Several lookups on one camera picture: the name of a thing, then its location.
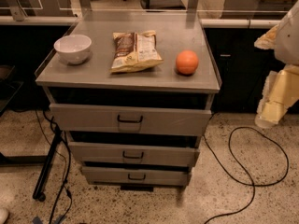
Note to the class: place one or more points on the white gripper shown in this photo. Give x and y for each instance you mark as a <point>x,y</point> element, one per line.
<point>288,41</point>

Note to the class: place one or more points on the grey drawer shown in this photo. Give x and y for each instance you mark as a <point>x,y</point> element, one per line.
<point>139,177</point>
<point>110,153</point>
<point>128,119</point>

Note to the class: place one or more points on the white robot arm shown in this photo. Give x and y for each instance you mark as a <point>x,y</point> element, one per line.
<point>286,48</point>

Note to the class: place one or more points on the grey metal drawer cabinet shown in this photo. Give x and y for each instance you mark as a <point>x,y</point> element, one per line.
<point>91,83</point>

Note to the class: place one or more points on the orange ball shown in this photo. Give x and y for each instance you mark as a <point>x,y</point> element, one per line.
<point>187,62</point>

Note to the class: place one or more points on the yellow brown chip bag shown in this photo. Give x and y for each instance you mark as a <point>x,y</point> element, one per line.
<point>135,52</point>

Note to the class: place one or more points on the white ceramic bowl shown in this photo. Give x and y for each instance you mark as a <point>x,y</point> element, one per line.
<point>73,49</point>

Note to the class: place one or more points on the black stand leg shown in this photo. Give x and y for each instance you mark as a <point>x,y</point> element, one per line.
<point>38,193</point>

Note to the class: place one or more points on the white shoe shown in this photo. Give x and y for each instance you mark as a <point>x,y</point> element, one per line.
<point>3,215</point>

